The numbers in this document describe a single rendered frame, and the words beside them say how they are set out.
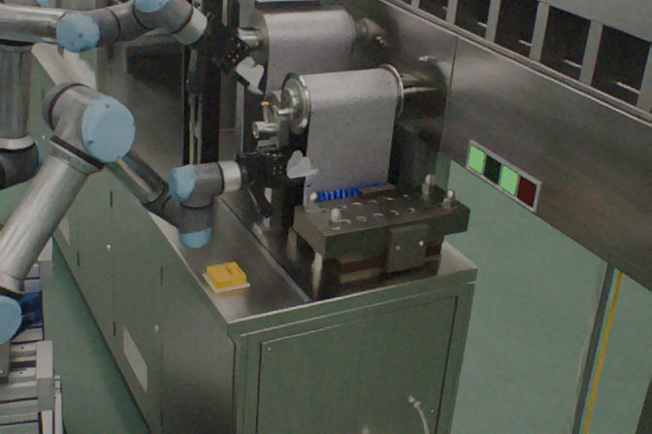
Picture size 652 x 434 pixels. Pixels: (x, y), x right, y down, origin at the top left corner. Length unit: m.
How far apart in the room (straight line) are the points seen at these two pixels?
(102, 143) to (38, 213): 0.18
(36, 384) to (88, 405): 1.15
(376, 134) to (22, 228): 0.89
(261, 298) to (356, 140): 0.46
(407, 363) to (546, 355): 1.40
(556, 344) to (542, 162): 1.83
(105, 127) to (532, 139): 0.88
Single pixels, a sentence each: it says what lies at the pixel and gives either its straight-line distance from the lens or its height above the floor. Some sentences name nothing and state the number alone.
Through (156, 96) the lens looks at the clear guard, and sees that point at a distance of 3.07.
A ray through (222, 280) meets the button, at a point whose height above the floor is 0.92.
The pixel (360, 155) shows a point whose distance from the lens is 2.19.
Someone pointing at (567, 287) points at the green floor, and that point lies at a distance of 4.07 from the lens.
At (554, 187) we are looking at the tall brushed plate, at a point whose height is 1.22.
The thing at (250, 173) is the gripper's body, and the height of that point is 1.12.
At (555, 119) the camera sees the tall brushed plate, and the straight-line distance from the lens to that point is 1.87.
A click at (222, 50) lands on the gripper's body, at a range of 1.96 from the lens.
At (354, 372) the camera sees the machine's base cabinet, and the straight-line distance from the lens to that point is 2.17.
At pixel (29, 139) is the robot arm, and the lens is 2.41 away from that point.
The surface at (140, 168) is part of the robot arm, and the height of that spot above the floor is 1.13.
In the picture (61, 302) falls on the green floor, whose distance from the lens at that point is 3.68.
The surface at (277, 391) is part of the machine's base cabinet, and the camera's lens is 2.09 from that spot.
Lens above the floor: 1.97
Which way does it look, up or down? 25 degrees down
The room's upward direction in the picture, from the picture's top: 5 degrees clockwise
